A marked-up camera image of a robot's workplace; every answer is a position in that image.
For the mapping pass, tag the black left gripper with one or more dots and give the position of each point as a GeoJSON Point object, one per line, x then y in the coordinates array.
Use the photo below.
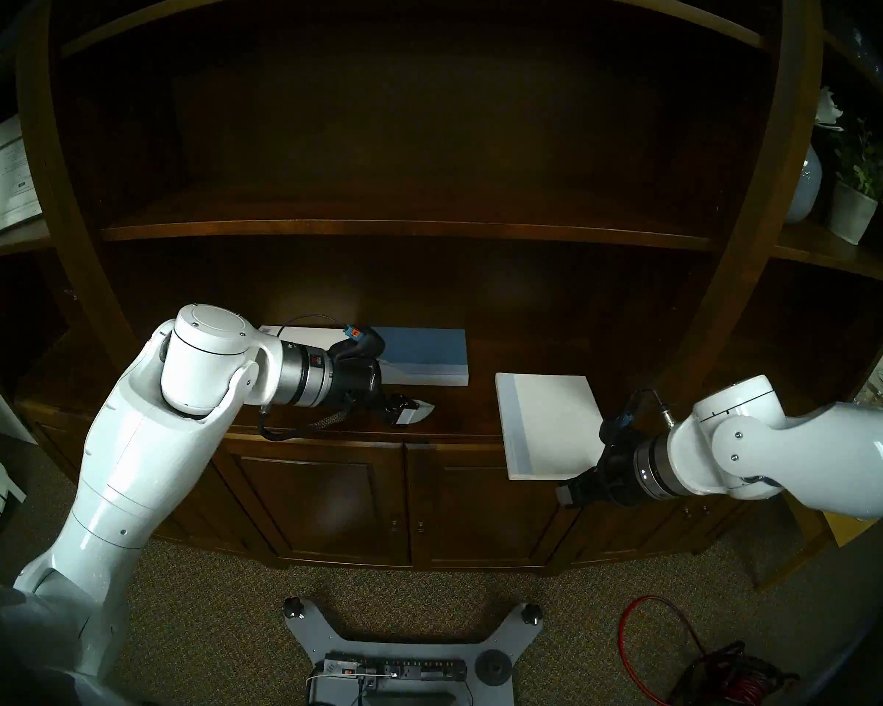
{"type": "Point", "coordinates": [357, 381]}

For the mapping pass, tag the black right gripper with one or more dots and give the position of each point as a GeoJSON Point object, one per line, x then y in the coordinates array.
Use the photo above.
{"type": "Point", "coordinates": [618, 476]}

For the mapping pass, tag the blue book with grey spine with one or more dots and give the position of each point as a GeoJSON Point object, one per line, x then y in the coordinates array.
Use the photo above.
{"type": "Point", "coordinates": [427, 348]}

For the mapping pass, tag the large white book grey spine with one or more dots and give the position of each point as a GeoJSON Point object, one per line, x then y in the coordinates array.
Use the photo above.
{"type": "Point", "coordinates": [552, 425]}

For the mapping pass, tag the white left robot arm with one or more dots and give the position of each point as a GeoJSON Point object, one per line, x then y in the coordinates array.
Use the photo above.
{"type": "Point", "coordinates": [154, 447]}

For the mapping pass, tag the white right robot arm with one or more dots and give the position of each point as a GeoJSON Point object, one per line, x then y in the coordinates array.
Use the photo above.
{"type": "Point", "coordinates": [817, 454]}

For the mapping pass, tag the white book with barcode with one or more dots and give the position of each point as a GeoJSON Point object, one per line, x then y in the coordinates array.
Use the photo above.
{"type": "Point", "coordinates": [313, 334]}

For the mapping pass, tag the grey robot mobile base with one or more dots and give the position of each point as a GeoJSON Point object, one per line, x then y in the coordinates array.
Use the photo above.
{"type": "Point", "coordinates": [412, 647]}

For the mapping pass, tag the grey electronics box with ports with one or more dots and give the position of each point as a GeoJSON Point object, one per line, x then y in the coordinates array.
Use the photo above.
{"type": "Point", "coordinates": [397, 669]}

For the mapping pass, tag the dark wooden bookshelf cabinet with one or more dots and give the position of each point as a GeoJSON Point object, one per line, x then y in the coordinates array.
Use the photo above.
{"type": "Point", "coordinates": [412, 123]}

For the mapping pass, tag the yellow wooden table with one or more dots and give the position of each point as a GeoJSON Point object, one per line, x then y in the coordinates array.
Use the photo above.
{"type": "Point", "coordinates": [850, 529]}

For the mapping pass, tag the clear glass jar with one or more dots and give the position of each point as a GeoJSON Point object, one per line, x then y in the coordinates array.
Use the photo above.
{"type": "Point", "coordinates": [879, 388]}

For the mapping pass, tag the round white vase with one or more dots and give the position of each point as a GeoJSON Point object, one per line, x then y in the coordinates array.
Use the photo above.
{"type": "Point", "coordinates": [803, 186]}

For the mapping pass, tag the green plant in white pot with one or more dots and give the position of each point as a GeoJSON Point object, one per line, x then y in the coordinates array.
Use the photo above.
{"type": "Point", "coordinates": [850, 215]}

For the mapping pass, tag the white framed certificate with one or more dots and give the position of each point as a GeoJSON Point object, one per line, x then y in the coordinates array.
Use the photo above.
{"type": "Point", "coordinates": [7, 175]}

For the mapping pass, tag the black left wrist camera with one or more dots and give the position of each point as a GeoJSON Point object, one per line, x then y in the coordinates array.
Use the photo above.
{"type": "Point", "coordinates": [360, 340]}

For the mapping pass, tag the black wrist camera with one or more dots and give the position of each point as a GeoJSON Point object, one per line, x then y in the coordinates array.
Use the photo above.
{"type": "Point", "coordinates": [360, 340]}
{"type": "Point", "coordinates": [618, 429]}

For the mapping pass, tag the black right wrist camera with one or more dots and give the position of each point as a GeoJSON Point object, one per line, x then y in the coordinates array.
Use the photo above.
{"type": "Point", "coordinates": [618, 429]}

